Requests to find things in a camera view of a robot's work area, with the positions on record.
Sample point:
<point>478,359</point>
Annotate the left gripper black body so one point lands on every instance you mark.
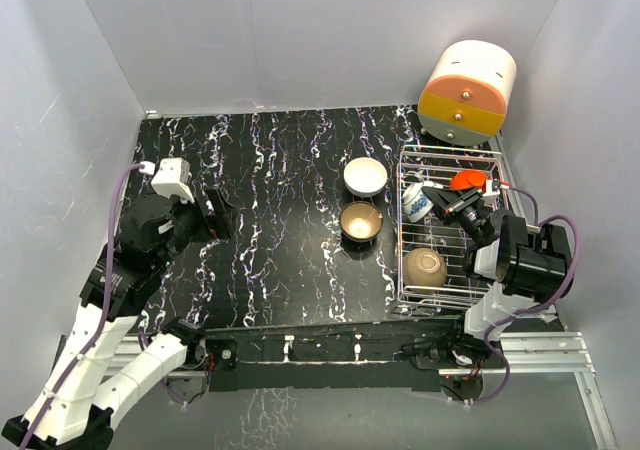
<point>189,226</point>

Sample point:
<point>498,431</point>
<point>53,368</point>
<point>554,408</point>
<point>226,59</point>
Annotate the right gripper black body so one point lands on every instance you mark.
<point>466,212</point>

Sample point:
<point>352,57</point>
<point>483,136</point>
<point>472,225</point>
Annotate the blue white patterned bowl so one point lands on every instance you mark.
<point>415,203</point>

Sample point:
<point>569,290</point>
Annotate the red bowl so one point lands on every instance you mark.
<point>469,179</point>

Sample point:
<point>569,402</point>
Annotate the black glossy bowl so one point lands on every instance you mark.
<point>424,267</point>

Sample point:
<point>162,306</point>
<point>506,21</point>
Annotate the brown bowl cream interior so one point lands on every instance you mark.
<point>361,221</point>

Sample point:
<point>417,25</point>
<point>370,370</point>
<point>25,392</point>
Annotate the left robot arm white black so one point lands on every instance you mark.
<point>79,407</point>

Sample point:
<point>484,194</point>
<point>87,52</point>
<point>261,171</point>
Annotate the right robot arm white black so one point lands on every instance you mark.
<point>528,271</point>

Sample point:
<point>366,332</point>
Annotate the round pastel drawer cabinet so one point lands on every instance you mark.
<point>466,98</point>

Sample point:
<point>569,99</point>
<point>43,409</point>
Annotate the white wire dish rack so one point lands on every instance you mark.
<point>438,164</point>

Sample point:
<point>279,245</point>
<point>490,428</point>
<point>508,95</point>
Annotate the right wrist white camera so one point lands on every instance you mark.
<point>493,190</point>

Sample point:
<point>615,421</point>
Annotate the wrist white camera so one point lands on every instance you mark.
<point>493,190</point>
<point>172,179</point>

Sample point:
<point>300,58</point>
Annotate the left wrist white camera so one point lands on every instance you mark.
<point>172,179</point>

